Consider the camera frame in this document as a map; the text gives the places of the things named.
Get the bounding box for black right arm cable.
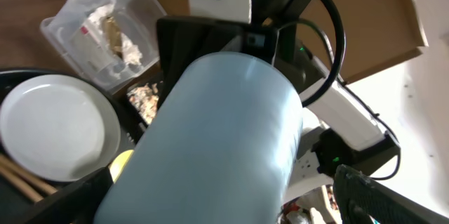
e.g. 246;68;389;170
273;0;403;181

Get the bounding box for grey round plate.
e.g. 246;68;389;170
1;74;121;182

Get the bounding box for yellow bowl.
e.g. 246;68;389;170
108;150;134;183

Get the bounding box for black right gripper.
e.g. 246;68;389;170
156;15;306;109

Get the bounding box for white paper napkin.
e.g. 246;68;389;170
87;0;142;67

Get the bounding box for gold brown snack wrapper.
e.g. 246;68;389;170
102;15;123;59

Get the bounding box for round black serving tray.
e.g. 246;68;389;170
0;67;148;224

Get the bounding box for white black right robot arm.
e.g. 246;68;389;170
156;0;401;201

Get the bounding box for peanut shell food scraps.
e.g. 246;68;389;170
127;84;159;125

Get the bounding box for clear plastic waste bin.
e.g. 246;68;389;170
40;0;166;93

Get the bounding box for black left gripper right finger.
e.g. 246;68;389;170
333;165;448;224

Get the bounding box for black rectangular waste tray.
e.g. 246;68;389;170
124;72;164;128

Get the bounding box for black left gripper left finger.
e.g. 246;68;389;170
20;168;113;224

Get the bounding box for light blue plastic cup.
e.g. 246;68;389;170
94;52;302;223

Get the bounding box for wooden chopstick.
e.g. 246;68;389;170
1;154;58;195
1;167;43;203

